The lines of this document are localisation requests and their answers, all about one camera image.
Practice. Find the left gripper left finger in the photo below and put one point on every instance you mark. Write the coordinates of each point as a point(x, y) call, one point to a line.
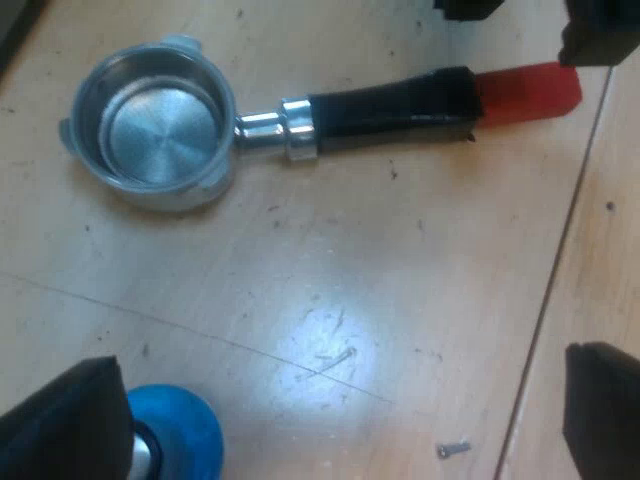
point(65, 430)

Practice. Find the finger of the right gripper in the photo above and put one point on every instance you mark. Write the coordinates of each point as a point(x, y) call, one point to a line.
point(467, 9)
point(600, 32)

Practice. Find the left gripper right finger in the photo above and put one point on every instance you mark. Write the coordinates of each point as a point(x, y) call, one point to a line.
point(607, 415)

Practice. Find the bright blue tamper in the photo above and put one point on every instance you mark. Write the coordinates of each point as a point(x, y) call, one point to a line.
point(185, 430)

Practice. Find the small metal screw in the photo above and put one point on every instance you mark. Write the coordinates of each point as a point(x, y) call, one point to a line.
point(452, 448)

